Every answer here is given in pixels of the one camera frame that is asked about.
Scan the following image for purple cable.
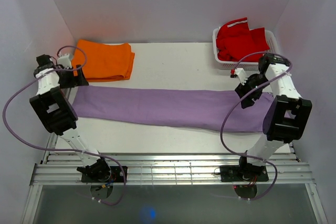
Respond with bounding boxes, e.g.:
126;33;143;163
219;52;293;200
2;45;127;206

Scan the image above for aluminium rail frame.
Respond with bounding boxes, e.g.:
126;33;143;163
31;118;315;186

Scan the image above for folded orange trousers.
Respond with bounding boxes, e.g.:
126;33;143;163
71;39;135;82

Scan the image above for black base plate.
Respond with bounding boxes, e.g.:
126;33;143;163
219;165;269;182
80;166;128;183

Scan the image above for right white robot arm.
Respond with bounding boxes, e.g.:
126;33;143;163
233;53;312;180

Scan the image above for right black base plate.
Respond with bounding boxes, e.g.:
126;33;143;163
219;165;269;182

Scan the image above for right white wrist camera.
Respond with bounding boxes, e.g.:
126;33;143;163
230;68;248;85

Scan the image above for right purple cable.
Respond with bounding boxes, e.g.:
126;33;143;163
219;52;293;200

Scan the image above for red trousers in basket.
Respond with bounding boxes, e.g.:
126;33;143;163
216;17;270;62

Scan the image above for purple trousers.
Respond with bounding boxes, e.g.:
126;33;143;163
72;86;274;133

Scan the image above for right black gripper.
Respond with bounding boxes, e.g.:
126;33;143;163
234;74;270;110

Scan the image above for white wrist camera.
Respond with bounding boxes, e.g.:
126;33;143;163
57;53;74;69
230;68;248;85

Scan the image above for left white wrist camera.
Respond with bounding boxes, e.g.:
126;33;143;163
57;53;74;69

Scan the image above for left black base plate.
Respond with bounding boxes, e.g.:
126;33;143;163
80;166;128;183

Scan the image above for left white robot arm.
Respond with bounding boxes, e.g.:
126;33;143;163
29;54;111;182

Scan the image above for white plastic basket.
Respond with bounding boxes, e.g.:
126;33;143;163
212;27;280;71

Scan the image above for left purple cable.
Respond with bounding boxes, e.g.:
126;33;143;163
2;45;127;206

